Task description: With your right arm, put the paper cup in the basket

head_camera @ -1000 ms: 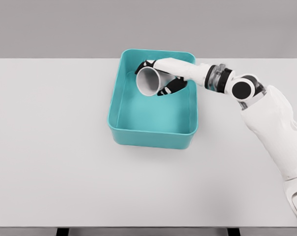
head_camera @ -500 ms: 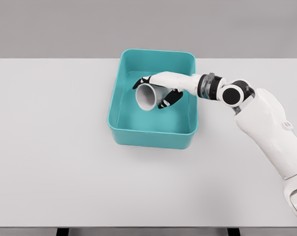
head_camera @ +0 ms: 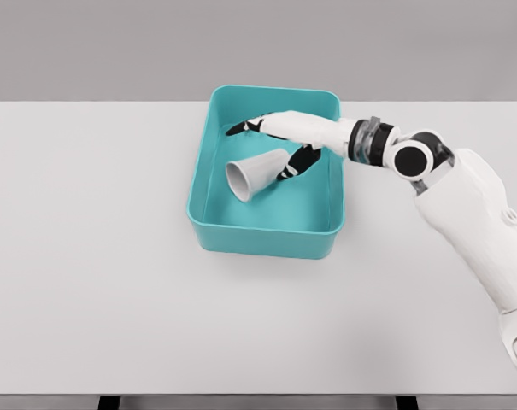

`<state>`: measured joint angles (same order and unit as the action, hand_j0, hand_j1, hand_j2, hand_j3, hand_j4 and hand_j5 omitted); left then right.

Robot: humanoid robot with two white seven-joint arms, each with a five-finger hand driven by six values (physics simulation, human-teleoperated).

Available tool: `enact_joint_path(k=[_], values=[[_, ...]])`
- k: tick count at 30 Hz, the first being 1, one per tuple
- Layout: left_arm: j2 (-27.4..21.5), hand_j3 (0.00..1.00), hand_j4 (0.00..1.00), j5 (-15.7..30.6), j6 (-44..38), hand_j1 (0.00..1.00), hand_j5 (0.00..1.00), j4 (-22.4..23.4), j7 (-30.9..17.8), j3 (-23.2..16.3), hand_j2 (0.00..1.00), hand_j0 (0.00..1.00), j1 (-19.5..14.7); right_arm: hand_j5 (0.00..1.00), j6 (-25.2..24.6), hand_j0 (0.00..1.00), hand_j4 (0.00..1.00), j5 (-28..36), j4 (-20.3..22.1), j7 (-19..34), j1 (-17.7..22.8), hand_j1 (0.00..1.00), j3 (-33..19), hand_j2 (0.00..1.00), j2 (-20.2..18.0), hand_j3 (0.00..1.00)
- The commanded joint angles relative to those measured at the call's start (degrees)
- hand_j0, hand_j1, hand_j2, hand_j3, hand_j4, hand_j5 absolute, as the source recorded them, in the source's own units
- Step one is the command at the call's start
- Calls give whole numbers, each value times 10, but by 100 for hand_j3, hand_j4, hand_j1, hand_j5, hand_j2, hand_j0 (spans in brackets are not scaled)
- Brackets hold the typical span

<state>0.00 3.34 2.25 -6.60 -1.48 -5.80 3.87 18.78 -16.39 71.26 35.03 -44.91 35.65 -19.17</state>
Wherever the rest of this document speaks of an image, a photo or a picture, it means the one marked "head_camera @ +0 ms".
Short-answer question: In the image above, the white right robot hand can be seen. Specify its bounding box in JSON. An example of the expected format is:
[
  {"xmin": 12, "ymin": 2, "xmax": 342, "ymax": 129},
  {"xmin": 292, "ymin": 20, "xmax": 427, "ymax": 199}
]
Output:
[{"xmin": 225, "ymin": 109, "xmax": 332, "ymax": 183}]

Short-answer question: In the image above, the teal plastic basket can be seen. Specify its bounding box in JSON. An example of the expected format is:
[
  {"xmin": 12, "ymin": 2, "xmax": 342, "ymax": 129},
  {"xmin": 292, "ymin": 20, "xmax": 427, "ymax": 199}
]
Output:
[{"xmin": 185, "ymin": 84, "xmax": 347, "ymax": 261}]

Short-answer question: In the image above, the white paper cup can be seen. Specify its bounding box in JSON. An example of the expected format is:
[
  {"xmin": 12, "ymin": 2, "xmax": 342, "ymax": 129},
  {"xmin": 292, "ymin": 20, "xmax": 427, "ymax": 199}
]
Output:
[{"xmin": 225, "ymin": 147, "xmax": 291, "ymax": 202}]

